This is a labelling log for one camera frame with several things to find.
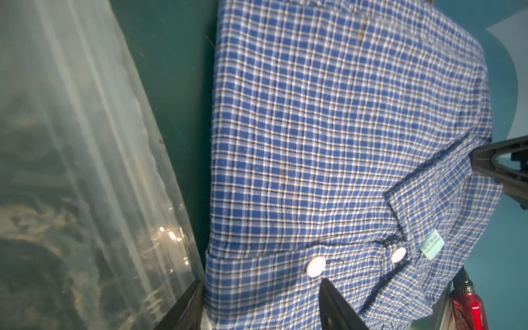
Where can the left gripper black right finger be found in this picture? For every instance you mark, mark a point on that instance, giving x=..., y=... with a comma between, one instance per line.
x=335, y=312

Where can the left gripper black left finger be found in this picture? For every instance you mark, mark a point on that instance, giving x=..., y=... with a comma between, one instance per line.
x=187, y=313

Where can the clear plastic vacuum bag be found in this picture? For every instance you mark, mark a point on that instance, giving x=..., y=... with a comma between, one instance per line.
x=94, y=231

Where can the blue checked shirt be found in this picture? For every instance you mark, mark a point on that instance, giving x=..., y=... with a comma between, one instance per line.
x=341, y=143

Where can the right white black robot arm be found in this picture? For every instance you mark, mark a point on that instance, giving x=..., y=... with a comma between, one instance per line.
x=485, y=160

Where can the red spray bottle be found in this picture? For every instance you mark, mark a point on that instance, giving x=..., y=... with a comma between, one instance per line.
x=467, y=306

